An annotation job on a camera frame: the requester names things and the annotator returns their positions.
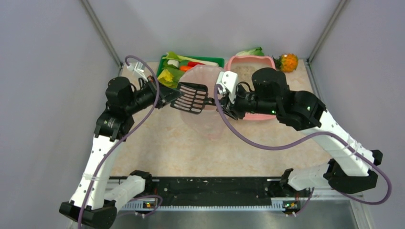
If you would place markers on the toy pineapple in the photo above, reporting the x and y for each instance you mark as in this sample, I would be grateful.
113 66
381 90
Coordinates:
286 63

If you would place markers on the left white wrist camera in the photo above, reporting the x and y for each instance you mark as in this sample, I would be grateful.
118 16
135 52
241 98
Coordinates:
138 70

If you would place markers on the pink plastic trash bag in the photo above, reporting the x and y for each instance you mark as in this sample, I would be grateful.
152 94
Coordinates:
208 123

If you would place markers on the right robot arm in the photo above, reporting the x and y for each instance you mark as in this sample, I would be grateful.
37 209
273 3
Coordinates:
351 169

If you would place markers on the toy cabbage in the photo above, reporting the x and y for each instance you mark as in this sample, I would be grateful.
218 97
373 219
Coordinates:
257 51

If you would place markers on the green plastic tray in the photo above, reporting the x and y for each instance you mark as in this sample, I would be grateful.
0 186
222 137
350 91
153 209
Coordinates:
174 62

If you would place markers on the white toy leek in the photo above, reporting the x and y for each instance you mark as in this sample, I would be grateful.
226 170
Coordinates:
213 61

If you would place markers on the cat litter sand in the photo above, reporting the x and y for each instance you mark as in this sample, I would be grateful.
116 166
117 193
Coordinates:
244 72

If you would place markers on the green toy leaf vegetable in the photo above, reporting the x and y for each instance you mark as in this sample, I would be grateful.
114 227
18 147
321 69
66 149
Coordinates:
174 70

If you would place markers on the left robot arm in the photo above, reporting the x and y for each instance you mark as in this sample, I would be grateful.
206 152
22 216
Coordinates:
92 205

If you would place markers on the black slotted litter scoop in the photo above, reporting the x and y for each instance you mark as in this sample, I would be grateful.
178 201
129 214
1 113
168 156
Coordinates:
194 98

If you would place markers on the red toy chili pepper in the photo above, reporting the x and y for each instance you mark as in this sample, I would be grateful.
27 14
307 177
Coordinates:
192 64

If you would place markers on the orange toy carrot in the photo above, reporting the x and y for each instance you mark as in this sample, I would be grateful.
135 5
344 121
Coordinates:
184 68

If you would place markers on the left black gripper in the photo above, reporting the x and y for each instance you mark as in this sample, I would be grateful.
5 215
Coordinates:
159 94

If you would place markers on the pink litter box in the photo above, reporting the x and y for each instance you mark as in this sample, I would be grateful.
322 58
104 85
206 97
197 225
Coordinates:
256 61

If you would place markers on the yellow toy leaf vegetable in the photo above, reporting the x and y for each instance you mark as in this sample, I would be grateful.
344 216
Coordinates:
167 78

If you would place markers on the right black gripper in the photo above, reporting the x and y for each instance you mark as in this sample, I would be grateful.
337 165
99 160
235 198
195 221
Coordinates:
229 105

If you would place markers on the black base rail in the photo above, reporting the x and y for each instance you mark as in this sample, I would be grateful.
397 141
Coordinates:
221 193

